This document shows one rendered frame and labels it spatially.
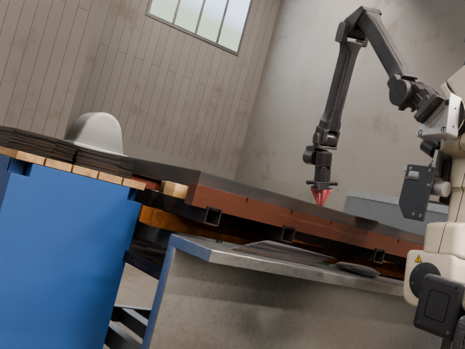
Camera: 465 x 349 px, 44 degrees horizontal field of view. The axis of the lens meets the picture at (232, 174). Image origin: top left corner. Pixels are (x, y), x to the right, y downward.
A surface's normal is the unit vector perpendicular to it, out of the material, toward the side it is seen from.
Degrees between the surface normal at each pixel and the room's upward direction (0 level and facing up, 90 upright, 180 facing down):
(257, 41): 90
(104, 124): 90
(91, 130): 90
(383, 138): 90
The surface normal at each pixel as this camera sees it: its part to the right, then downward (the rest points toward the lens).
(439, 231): -0.80, -0.24
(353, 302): 0.58, 0.11
